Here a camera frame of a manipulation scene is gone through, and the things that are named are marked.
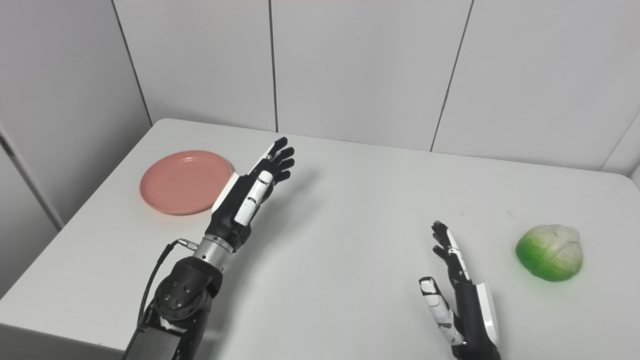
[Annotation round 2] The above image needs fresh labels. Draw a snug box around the green white toy cabbage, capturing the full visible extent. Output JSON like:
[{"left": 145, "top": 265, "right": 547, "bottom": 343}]
[{"left": 515, "top": 224, "right": 584, "bottom": 282}]

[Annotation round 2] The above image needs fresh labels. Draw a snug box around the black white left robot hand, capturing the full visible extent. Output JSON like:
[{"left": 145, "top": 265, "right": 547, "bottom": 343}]
[{"left": 204, "top": 136, "right": 296, "bottom": 251}]

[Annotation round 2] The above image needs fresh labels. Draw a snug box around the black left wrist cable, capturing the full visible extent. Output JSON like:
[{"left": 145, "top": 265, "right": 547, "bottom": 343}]
[{"left": 136, "top": 238, "right": 200, "bottom": 326}]

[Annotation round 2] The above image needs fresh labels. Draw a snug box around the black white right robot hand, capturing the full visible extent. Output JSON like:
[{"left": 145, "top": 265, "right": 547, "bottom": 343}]
[{"left": 419, "top": 220, "right": 502, "bottom": 360}]

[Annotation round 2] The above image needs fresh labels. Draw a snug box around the pink round plate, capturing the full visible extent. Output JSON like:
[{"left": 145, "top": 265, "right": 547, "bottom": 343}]
[{"left": 139, "top": 150, "right": 235, "bottom": 216}]

